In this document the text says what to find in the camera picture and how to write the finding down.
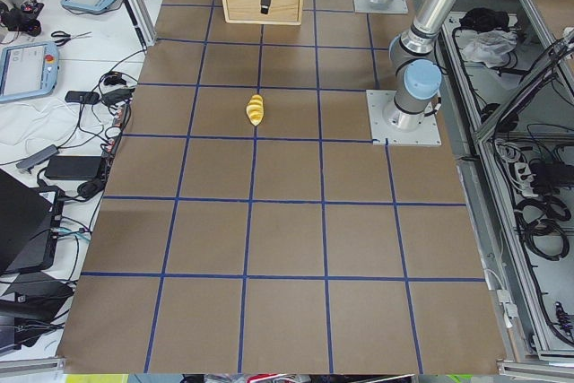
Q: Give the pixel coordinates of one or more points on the black laptop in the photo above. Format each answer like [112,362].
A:
[29,219]

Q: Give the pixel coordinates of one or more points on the white crumpled cloth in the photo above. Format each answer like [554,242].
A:
[491,48]

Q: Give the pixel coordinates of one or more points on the black power brick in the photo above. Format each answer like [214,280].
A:
[73,167]

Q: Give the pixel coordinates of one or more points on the grey usb hub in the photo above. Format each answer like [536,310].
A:
[37,158]

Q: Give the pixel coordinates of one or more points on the black phone device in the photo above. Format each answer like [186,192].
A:
[82,97]

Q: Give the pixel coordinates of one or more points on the black scissors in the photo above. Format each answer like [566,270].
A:
[61,37]

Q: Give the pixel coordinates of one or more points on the yellow toy bread roll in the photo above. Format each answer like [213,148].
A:
[255,109]

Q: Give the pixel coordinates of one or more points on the blue teach pendant lower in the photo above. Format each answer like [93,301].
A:
[28,70]

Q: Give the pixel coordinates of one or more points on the black cloth bundle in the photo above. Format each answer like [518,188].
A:
[484,20]

